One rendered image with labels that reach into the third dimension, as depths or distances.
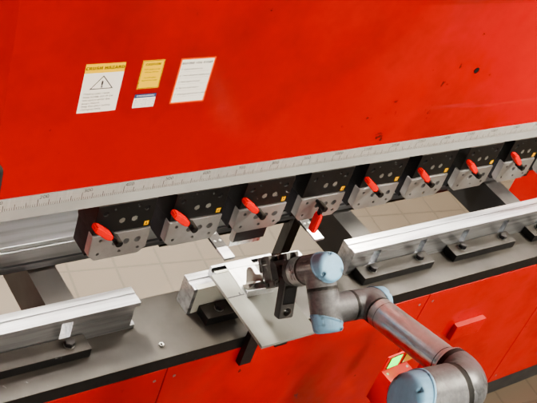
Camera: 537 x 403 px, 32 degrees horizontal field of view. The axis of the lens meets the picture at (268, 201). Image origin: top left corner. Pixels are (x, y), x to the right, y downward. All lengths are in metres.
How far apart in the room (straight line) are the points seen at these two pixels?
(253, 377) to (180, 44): 1.20
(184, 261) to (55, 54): 2.37
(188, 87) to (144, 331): 0.77
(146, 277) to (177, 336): 1.44
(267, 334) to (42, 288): 0.60
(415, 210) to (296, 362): 2.19
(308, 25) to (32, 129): 0.63
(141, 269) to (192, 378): 1.42
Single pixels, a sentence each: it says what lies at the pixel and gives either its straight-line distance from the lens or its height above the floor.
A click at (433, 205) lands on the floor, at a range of 5.02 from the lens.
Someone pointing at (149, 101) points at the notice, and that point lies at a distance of 1.96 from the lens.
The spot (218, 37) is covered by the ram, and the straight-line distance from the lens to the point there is 1.95.
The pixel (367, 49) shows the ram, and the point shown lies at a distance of 2.24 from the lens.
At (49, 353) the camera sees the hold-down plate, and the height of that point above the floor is 0.91.
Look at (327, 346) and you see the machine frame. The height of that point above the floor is 0.71.
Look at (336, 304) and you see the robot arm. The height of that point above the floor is 1.22.
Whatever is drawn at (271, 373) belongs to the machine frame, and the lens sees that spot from 2.82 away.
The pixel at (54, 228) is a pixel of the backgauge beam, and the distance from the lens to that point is 2.56.
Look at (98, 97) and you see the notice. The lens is 1.90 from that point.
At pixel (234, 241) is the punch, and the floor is 1.11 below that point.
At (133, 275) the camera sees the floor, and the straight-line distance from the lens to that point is 3.93.
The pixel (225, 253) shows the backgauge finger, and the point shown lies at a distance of 2.60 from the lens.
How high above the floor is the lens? 2.67
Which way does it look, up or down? 36 degrees down
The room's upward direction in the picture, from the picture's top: 21 degrees clockwise
